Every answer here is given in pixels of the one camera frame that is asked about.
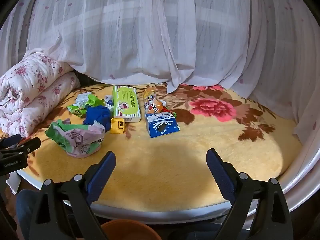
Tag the sheer white floral curtain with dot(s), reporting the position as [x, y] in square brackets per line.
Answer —
[150, 30]

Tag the small blue and white packet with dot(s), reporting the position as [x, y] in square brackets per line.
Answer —
[109, 102]

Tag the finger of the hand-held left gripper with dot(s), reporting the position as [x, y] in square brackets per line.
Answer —
[11, 140]
[27, 146]

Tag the crumpled blue cloth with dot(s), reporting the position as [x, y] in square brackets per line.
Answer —
[97, 115]

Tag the yellow floral plush blanket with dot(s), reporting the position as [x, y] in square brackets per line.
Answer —
[162, 167]

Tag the brown round bucket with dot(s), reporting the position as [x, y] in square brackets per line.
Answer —
[130, 231]

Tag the small yellow box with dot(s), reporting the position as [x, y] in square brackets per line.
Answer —
[117, 126]

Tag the person's leg in jeans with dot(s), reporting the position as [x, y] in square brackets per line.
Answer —
[25, 212]

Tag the crumpled light green wrapper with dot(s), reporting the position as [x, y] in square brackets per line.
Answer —
[94, 101]

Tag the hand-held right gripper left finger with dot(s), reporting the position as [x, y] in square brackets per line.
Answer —
[100, 177]

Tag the small white wrapper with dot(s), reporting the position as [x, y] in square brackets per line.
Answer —
[82, 98]

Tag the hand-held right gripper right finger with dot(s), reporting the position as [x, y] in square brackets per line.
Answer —
[221, 175]

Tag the blue milk carton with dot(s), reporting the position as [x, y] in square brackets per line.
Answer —
[160, 127]

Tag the small red wrapper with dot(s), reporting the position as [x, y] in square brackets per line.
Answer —
[168, 111]

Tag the green snack wrapper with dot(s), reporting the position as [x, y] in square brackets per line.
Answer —
[77, 110]

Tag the orange drink pouch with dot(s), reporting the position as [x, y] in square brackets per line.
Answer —
[151, 105]

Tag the green and white plastic bag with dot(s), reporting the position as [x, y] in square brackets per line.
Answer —
[75, 137]

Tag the folded pink floral quilt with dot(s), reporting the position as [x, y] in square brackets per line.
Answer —
[32, 90]

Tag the green and white carton box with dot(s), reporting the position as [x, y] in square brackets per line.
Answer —
[126, 102]

